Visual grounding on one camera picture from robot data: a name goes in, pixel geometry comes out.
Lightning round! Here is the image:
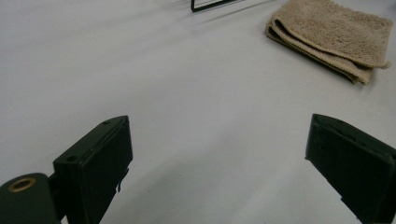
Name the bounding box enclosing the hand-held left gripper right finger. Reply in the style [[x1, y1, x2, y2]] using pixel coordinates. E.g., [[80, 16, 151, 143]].
[[304, 113, 396, 224]]

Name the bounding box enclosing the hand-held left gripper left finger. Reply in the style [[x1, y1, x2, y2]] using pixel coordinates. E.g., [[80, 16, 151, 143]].
[[52, 115, 134, 224]]

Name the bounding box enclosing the beige towel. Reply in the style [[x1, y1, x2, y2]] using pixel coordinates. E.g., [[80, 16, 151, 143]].
[[265, 0, 394, 86]]

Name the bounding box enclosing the black frame edge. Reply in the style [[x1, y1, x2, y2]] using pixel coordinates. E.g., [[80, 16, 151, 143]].
[[190, 0, 241, 13]]

